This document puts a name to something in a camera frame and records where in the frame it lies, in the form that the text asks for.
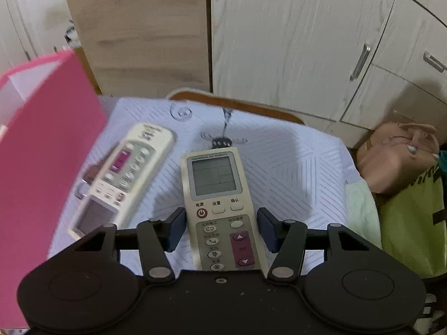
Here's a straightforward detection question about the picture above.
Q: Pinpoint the white wood-grain wardrobe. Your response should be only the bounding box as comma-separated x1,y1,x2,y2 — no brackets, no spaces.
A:
210,0,447,147

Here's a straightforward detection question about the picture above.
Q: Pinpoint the cream remote with pink buttons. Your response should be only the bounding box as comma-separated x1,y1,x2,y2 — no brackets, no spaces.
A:
68,123,175,241

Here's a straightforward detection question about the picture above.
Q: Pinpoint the small black object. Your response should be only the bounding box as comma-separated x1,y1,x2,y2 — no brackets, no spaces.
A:
201,133,249,149

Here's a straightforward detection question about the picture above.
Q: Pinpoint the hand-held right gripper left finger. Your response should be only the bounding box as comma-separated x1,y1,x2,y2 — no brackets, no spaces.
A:
74,207,186,284

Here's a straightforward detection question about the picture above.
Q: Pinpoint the vertical metal wardrobe handle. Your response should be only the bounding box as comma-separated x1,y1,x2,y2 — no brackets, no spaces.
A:
350,44,372,82

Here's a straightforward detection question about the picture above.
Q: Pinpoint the white remote with grey screen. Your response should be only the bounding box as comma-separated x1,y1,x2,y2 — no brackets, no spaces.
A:
180,147,269,273

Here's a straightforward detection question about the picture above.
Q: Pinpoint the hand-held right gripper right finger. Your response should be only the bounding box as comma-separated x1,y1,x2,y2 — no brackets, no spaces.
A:
256,207,371,284

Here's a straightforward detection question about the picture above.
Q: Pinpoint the white line-patterned pillow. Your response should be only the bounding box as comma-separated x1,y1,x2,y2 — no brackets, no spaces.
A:
47,96,363,276

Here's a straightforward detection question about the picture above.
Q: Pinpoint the clear suction cup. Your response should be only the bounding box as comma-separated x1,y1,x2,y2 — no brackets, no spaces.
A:
170,103,194,121

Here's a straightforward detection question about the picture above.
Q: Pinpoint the brown wooden bed frame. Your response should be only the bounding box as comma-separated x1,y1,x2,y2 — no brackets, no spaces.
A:
168,90,306,125

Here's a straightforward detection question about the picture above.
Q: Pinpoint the slanted metal wardrobe handle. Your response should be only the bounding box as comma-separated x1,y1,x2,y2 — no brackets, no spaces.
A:
423,52,447,75

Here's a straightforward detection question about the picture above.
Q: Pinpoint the lime green bag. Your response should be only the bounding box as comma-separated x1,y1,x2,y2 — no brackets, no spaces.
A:
379,150,447,280

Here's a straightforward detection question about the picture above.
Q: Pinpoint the pink storage box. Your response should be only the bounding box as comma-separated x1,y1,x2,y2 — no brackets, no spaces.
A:
0,49,108,329

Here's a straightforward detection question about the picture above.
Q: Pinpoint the light wooden board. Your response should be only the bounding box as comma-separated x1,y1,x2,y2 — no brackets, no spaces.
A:
58,0,212,95

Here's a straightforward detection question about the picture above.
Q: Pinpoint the white door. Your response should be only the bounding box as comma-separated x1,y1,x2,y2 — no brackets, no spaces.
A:
0,0,47,75

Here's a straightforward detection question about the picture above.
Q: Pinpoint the pink handbag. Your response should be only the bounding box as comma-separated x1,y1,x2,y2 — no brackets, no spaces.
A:
356,122,441,196

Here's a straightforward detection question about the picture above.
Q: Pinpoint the pale green blanket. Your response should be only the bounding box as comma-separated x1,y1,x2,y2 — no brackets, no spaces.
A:
345,181,384,252

